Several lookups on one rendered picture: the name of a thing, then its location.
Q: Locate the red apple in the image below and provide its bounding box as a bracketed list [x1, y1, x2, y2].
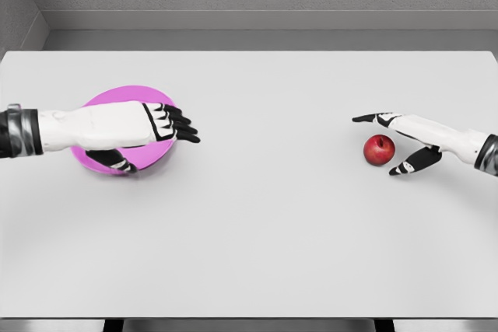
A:
[363, 134, 396, 164]

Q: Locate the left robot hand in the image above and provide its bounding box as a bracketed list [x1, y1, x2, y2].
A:
[80, 100, 202, 174]

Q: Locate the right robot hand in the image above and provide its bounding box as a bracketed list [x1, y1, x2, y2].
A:
[352, 113, 452, 177]

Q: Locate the pink round plate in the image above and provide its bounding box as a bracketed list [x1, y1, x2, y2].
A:
[70, 84, 179, 176]

